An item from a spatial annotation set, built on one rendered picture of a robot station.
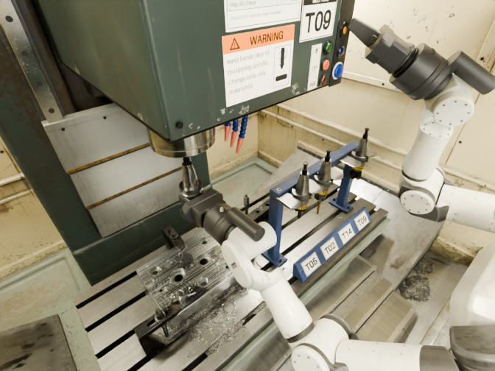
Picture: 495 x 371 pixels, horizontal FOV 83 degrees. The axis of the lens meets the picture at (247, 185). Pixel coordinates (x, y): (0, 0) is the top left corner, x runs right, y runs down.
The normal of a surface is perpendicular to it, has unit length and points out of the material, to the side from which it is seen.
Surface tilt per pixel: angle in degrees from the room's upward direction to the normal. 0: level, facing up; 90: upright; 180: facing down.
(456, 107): 99
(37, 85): 90
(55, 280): 0
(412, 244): 24
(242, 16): 90
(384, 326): 8
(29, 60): 90
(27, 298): 0
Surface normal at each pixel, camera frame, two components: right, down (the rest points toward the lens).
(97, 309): -0.02, -0.79
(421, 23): -0.76, 0.40
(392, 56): -0.33, 0.58
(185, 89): 0.65, 0.45
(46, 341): 0.29, -0.89
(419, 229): -0.33, -0.55
